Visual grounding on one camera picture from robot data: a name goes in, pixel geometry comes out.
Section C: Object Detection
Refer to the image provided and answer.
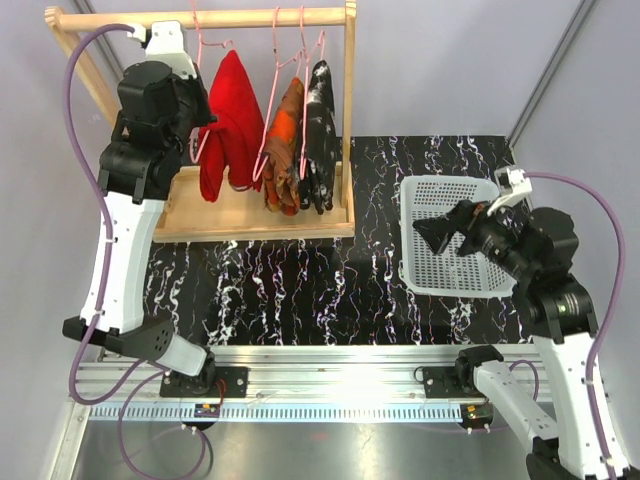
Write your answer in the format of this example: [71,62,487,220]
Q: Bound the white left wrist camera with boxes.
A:
[127,20,198,80]

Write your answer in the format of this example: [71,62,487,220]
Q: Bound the pink wire hanger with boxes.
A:
[252,6,302,182]
[189,0,235,165]
[299,5,325,180]

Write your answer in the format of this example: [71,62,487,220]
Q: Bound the white slotted cable duct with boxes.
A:
[89,402,463,423]

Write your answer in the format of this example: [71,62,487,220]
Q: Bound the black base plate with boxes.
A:
[413,366,476,400]
[159,366,250,399]

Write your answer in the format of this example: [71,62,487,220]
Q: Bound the orange patterned trousers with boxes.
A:
[262,77,304,216]

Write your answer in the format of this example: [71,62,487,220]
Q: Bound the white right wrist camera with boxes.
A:
[487,166,533,216]

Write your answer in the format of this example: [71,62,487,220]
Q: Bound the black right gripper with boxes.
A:
[413,194,536,280]

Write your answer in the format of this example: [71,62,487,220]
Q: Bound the white plastic basket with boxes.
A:
[399,175,514,299]

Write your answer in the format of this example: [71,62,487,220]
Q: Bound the wooden clothes rack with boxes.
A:
[45,1,357,243]

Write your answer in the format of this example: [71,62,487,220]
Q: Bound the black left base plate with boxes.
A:
[159,366,250,399]

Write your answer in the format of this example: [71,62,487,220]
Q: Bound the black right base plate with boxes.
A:
[413,366,476,400]

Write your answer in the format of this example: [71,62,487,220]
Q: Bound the aluminium mounting rail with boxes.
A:
[74,344,561,401]

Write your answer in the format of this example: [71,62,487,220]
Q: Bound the red trousers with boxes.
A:
[199,50,264,203]

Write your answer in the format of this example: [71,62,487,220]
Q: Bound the black white patterned trousers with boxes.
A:
[299,60,338,215]

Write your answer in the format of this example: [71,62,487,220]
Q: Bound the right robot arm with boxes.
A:
[413,200,639,479]

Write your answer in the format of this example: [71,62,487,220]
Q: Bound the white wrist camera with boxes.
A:
[127,20,198,80]
[487,166,533,216]

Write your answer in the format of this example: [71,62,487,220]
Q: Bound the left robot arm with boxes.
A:
[62,60,217,397]

